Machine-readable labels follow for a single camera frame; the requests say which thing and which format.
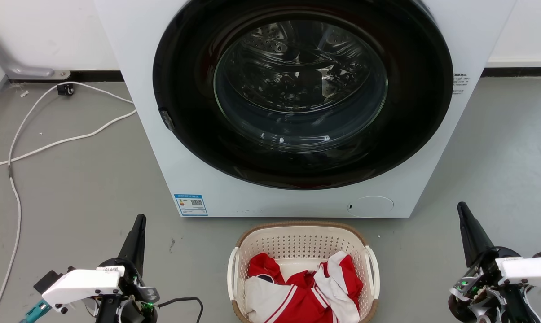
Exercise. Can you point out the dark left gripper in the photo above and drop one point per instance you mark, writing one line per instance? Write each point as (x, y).
(135, 291)

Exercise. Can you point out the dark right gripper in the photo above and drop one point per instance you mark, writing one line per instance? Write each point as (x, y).
(481, 291)

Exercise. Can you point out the cream perforated laundry basket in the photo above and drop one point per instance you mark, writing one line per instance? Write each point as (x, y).
(297, 242)

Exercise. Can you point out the blue energy label sticker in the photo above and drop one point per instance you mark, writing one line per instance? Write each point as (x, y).
(190, 204)

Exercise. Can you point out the round white filter cover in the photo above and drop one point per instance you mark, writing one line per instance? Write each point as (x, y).
(371, 207)

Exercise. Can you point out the small grey text label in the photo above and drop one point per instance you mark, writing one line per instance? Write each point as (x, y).
(460, 84)

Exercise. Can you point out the black round glass washer door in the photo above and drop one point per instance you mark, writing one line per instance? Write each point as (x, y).
(185, 89)

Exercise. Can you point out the red and white garment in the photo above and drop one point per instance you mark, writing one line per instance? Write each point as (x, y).
(297, 300)

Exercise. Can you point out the white front-load washing machine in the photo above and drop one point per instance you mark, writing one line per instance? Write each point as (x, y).
(131, 45)

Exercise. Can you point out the grey floor pipe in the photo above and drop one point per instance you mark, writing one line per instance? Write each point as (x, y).
(10, 67)

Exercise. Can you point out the steel washer drum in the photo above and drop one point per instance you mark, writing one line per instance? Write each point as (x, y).
(297, 72)

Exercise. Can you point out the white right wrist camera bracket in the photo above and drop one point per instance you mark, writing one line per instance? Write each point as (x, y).
(528, 270)

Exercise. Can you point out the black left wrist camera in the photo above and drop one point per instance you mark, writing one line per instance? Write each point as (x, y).
(46, 281)

